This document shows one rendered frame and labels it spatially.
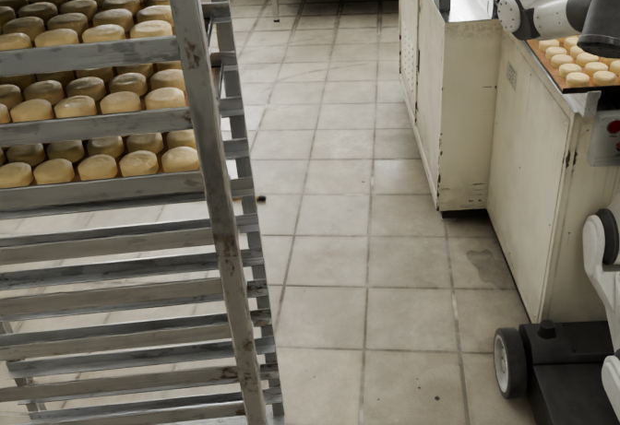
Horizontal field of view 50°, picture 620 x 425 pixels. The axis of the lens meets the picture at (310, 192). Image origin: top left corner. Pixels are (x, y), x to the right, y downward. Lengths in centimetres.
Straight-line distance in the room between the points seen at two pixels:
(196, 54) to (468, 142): 182
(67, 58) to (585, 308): 167
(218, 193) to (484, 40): 162
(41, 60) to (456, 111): 180
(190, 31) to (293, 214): 208
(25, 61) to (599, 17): 92
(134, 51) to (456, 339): 165
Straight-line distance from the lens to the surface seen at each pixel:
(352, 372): 213
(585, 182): 184
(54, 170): 96
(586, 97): 168
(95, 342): 108
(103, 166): 94
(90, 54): 82
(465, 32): 232
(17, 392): 119
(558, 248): 195
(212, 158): 83
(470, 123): 247
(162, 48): 80
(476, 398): 209
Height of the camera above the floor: 159
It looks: 33 degrees down
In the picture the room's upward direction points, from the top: 5 degrees counter-clockwise
